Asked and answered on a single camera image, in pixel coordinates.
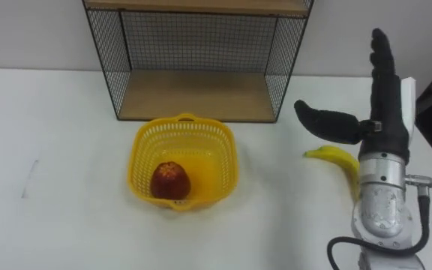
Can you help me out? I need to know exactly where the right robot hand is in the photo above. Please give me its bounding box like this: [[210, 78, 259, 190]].
[[293, 28, 417, 166]]

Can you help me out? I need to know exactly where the yellow banana soft toy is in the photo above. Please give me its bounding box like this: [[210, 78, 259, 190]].
[[302, 145, 362, 203]]

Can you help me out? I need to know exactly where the yellow plastic basket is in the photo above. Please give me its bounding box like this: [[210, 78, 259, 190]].
[[127, 112, 239, 213]]

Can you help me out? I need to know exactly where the red apple soft toy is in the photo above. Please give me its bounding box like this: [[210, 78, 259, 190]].
[[149, 161, 193, 201]]

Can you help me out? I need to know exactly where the white desk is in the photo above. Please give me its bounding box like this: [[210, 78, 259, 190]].
[[0, 67, 432, 270]]

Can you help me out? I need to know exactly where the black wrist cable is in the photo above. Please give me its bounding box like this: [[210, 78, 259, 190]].
[[327, 175, 432, 270]]

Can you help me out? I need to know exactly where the black wire mesh wooden shelf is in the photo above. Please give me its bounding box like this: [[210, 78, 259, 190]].
[[82, 0, 315, 124]]

